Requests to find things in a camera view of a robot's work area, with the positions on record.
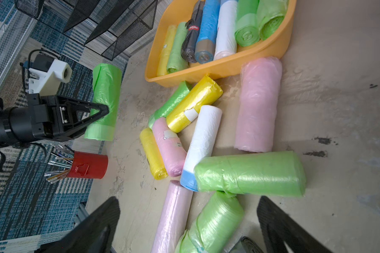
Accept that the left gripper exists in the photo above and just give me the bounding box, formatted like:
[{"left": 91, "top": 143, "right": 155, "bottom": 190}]
[{"left": 26, "top": 93, "right": 110, "bottom": 142}]

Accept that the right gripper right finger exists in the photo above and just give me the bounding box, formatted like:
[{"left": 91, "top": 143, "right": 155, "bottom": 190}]
[{"left": 256, "top": 196, "right": 330, "bottom": 253}]

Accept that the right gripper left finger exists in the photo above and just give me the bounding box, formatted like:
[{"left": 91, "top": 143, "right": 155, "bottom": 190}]
[{"left": 35, "top": 196, "right": 120, "bottom": 253}]

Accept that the large yellow bag roll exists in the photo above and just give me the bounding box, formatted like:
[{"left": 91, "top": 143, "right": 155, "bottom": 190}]
[{"left": 157, "top": 25, "right": 177, "bottom": 77}]

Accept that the dark grey roll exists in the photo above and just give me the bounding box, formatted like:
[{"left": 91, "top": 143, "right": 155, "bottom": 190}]
[{"left": 181, "top": 1, "right": 205, "bottom": 63}]

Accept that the thin dark green roll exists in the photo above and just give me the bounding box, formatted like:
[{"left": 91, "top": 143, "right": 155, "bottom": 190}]
[{"left": 235, "top": 0, "right": 260, "bottom": 47}]

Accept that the light green roll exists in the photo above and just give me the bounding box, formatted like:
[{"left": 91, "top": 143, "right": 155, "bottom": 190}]
[
  {"left": 175, "top": 191, "right": 244, "bottom": 253},
  {"left": 195, "top": 151, "right": 307, "bottom": 197},
  {"left": 257, "top": 0, "right": 289, "bottom": 40}
]

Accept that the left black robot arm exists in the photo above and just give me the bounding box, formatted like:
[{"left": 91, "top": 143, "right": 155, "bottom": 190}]
[{"left": 0, "top": 93, "right": 110, "bottom": 149}]

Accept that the pink roll lower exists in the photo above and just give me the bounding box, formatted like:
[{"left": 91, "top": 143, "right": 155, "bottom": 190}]
[{"left": 151, "top": 180, "right": 193, "bottom": 253}]

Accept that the small yellow roll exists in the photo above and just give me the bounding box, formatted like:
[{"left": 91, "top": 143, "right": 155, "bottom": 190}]
[{"left": 139, "top": 128, "right": 168, "bottom": 180}]

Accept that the pink roll centre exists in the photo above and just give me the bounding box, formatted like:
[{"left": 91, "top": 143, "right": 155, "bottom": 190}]
[{"left": 152, "top": 117, "right": 187, "bottom": 177}]

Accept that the white roll blue end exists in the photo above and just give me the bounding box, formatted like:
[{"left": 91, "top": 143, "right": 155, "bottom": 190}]
[{"left": 180, "top": 105, "right": 222, "bottom": 192}]

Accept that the yellow roll near box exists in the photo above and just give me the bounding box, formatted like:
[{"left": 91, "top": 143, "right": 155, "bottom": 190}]
[{"left": 166, "top": 75, "right": 223, "bottom": 133}]

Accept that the pink roll near box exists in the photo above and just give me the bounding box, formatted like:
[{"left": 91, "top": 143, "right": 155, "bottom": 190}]
[{"left": 234, "top": 57, "right": 282, "bottom": 153}]

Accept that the yellow plastic storage box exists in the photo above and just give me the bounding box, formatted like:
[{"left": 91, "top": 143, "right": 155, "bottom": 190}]
[{"left": 145, "top": 1, "right": 297, "bottom": 87}]

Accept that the red pencil cup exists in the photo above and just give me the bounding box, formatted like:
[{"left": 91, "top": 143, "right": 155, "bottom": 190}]
[{"left": 44, "top": 144, "right": 109, "bottom": 184}]

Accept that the black mesh shelf rack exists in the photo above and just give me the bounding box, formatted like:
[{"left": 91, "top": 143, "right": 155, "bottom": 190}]
[{"left": 14, "top": 1, "right": 158, "bottom": 61}]

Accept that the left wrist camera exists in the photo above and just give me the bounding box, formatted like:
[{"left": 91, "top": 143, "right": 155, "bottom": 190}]
[{"left": 20, "top": 49, "right": 73, "bottom": 96}]

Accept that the white wire wall basket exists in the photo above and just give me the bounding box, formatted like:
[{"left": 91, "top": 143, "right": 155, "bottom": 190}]
[{"left": 0, "top": 6, "right": 36, "bottom": 89}]

